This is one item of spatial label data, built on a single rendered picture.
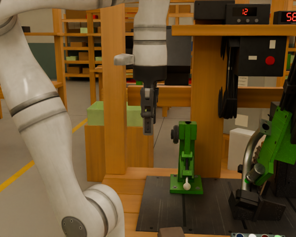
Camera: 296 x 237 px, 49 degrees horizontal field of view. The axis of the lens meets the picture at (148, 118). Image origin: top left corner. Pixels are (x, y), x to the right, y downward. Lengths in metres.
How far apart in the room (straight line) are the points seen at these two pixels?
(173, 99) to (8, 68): 0.97
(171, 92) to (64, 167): 0.97
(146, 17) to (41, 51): 11.63
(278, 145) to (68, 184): 0.72
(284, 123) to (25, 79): 0.78
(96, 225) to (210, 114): 0.93
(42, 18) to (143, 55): 11.58
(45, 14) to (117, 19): 10.81
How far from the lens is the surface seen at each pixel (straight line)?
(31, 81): 0.60
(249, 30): 1.28
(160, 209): 1.20
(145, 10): 0.68
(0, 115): 6.59
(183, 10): 8.06
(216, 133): 1.44
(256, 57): 1.30
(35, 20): 12.33
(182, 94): 1.48
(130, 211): 1.23
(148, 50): 0.68
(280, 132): 1.09
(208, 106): 1.41
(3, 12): 0.62
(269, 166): 1.10
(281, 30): 1.31
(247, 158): 1.24
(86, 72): 11.07
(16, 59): 0.65
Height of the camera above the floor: 1.50
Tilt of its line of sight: 14 degrees down
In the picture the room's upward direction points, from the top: straight up
